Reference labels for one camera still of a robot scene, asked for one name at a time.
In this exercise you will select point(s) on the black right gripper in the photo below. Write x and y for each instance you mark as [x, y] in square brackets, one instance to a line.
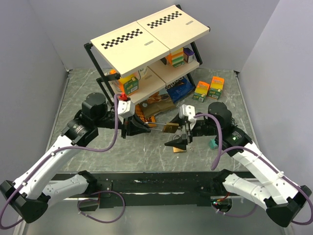
[179, 142]

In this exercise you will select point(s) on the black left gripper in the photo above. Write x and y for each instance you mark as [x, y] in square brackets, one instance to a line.
[135, 127]

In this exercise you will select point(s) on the brass padlock with key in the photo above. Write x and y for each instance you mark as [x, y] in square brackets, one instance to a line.
[165, 127]

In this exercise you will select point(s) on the large brass padlock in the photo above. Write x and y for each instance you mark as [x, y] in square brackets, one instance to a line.
[177, 150]

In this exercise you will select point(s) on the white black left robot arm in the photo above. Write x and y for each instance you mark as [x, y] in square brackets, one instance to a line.
[31, 194]

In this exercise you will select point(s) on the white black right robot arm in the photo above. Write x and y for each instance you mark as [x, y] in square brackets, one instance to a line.
[280, 197]

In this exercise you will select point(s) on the orange Kettle chips bag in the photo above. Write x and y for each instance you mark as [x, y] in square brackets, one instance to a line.
[140, 114]

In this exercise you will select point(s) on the brown chips bag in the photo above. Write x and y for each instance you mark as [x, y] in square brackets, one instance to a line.
[156, 103]

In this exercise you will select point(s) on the teal rectangular box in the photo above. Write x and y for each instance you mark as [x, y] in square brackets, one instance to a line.
[212, 144]

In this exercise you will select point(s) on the green yellow box on shelf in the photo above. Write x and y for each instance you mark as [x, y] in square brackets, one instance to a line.
[129, 84]

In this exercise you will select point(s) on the orange green box left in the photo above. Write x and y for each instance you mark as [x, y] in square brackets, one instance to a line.
[201, 91]

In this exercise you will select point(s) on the orange green box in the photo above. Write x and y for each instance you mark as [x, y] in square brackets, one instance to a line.
[201, 91]
[216, 87]

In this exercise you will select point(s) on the blue snack bag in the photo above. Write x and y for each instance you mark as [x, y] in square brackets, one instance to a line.
[179, 89]

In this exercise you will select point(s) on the white carton on shelf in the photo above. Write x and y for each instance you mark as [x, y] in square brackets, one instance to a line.
[142, 73]

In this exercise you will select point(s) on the orange green box right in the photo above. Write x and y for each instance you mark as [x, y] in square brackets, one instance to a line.
[216, 87]

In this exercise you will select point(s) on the orange bottle on shelf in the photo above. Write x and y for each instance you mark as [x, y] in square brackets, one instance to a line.
[114, 77]

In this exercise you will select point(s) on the stacked sponges pack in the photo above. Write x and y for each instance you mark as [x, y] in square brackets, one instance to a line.
[176, 58]

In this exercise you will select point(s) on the purple white small box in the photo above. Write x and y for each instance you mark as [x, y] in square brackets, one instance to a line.
[188, 55]

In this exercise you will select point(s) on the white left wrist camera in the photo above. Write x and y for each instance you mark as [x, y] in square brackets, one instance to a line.
[126, 108]

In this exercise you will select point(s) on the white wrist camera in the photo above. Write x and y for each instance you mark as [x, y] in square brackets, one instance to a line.
[126, 108]
[188, 112]

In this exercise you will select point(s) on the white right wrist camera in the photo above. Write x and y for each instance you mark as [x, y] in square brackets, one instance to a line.
[188, 112]

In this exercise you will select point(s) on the black frame cream shelf rack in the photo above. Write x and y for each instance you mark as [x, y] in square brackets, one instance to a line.
[146, 43]

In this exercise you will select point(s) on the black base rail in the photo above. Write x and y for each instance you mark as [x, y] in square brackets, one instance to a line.
[158, 188]

